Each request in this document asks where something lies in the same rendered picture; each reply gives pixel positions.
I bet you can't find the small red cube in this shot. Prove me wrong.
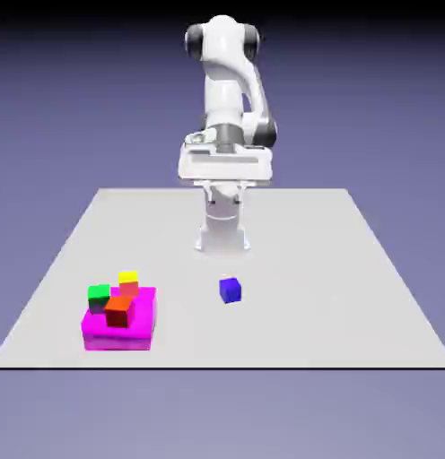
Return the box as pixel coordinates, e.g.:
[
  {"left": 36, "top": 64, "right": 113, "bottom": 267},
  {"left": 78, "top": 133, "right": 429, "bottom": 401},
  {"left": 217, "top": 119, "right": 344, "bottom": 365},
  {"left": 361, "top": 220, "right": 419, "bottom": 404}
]
[{"left": 103, "top": 295, "right": 135, "bottom": 329}]

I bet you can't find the small yellow cube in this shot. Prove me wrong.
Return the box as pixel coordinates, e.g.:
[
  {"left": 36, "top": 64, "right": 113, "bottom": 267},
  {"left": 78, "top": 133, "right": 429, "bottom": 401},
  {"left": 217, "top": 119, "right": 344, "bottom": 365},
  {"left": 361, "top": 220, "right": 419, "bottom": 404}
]
[{"left": 118, "top": 271, "right": 140, "bottom": 298}]

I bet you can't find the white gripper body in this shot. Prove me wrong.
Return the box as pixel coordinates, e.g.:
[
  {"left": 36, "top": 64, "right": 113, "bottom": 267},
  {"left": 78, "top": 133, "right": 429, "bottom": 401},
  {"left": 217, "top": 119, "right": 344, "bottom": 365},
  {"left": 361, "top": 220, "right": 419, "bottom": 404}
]
[{"left": 177, "top": 143, "right": 274, "bottom": 188}]

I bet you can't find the small green cube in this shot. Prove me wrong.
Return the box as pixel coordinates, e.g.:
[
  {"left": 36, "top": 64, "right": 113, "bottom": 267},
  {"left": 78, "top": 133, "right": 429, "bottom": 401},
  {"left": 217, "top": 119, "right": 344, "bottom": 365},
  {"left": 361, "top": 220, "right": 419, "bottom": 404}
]
[{"left": 87, "top": 283, "right": 112, "bottom": 316}]

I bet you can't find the large magenta box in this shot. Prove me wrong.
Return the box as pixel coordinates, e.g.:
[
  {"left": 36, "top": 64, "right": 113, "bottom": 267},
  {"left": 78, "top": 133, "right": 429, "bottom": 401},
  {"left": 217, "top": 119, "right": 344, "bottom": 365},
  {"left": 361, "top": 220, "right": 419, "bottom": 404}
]
[{"left": 81, "top": 286, "right": 158, "bottom": 351}]

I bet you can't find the small blue cube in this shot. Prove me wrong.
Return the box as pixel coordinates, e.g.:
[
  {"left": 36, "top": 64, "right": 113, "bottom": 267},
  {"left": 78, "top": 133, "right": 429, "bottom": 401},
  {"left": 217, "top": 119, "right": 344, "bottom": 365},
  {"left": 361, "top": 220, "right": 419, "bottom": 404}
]
[{"left": 218, "top": 276, "right": 242, "bottom": 305}]

